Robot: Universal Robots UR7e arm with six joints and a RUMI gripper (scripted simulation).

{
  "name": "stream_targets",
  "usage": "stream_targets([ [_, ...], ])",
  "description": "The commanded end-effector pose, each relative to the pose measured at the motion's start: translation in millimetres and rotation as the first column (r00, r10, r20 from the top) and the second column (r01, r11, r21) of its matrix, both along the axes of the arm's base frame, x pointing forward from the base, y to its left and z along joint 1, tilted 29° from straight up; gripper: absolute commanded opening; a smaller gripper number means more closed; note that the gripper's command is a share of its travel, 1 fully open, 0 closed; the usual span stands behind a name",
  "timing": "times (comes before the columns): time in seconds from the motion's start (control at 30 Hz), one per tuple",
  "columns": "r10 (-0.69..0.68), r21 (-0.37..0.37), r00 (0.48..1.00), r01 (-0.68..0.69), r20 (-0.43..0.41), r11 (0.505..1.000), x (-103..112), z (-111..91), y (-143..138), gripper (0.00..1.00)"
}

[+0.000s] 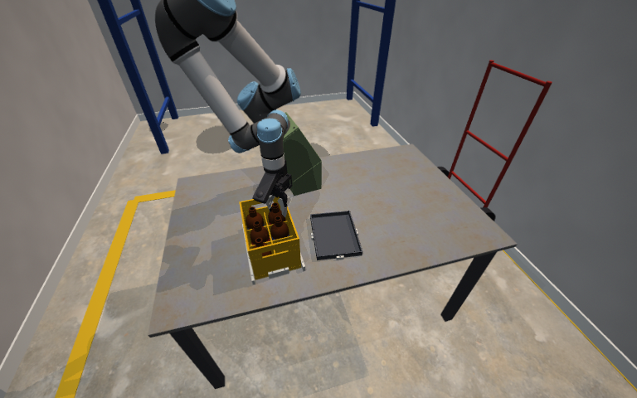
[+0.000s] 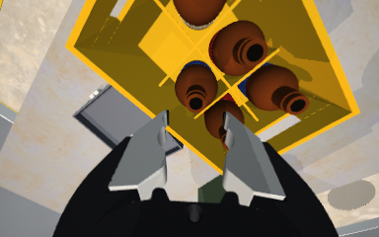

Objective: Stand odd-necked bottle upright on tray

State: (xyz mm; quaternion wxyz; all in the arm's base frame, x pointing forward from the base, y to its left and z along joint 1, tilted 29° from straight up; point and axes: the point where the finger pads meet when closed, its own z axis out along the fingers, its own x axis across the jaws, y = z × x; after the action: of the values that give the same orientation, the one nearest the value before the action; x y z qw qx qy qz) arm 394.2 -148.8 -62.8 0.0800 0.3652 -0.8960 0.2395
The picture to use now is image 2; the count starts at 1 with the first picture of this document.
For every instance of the yellow crate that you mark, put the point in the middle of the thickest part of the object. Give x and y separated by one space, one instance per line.
137 50

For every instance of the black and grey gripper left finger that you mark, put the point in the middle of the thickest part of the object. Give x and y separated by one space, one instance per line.
130 172

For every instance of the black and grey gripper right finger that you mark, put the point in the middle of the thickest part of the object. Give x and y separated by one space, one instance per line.
265 181

